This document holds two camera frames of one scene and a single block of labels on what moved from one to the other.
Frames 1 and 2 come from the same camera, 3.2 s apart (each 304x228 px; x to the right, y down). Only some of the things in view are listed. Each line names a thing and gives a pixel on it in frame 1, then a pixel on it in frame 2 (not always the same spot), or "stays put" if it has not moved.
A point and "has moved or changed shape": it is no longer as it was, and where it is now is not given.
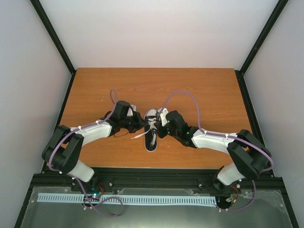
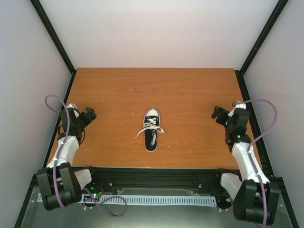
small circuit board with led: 95,193 stays put
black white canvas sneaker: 150,136 stays put
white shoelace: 153,127 has moved or changed shape
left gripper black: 139,121 -> 92,114
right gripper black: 161,134 -> 217,112
